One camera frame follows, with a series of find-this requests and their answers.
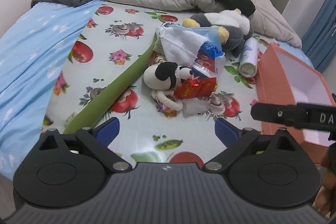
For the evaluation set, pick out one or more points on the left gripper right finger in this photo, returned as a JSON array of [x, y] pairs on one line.
[[236, 141]]

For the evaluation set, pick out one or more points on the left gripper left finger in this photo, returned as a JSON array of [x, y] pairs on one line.
[[96, 141]]

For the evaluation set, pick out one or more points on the red foil snack packet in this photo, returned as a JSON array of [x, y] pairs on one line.
[[196, 88]]

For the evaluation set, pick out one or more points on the blue white plastic packet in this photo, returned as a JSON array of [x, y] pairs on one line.
[[210, 61]]

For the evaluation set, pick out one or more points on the black white plush dog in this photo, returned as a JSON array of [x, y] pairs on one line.
[[166, 76]]

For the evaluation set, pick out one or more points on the clear bag white cloth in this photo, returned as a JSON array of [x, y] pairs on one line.
[[181, 45]]

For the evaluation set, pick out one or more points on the person right hand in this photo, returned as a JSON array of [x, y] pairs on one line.
[[325, 200]]

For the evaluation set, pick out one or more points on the green long plush cucumber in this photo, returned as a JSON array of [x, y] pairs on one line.
[[94, 112]]

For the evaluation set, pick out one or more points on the fruit print table cloth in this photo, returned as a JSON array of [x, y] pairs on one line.
[[154, 125]]

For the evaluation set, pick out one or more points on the white spray can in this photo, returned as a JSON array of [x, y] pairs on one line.
[[248, 58]]

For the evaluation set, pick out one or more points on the blue curtain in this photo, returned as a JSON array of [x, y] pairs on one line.
[[318, 43]]

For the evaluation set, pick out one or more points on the grey beige blanket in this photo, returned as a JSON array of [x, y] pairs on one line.
[[266, 19]]

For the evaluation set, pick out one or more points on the light blue bed sheet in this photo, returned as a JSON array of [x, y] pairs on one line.
[[33, 51]]

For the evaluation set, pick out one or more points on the grey white penguin plush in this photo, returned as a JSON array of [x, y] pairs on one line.
[[234, 28]]

